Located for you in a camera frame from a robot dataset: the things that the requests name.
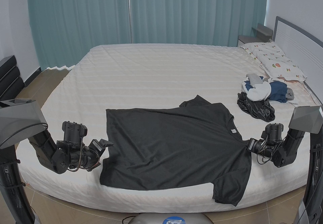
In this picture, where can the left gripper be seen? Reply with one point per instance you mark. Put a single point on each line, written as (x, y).
(90, 159)

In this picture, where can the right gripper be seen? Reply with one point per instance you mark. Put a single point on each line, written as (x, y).
(261, 148)

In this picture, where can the black T-shirt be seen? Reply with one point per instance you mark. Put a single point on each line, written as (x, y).
(176, 142)

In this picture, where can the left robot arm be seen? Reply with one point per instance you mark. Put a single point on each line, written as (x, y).
(43, 147)

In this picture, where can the pile of clothes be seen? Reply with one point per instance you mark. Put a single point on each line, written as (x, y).
(260, 93)

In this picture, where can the bed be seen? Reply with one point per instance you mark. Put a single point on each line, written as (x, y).
(151, 79)

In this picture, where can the black shiny garment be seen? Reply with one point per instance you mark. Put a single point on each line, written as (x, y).
(257, 109)

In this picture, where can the white printed pillow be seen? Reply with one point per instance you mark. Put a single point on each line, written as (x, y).
(275, 60)

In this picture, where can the grey bedside table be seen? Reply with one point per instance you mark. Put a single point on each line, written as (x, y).
(254, 38)

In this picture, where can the black chest of drawers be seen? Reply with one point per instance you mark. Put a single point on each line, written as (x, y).
(10, 79)

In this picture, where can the blue-green curtain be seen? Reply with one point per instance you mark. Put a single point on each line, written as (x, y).
(75, 16)
(196, 6)

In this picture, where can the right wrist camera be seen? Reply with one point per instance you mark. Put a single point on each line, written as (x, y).
(251, 145)

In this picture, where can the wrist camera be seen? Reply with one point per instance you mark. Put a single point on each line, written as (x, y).
(251, 145)
(97, 147)

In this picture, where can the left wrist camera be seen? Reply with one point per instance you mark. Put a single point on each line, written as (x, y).
(97, 147)

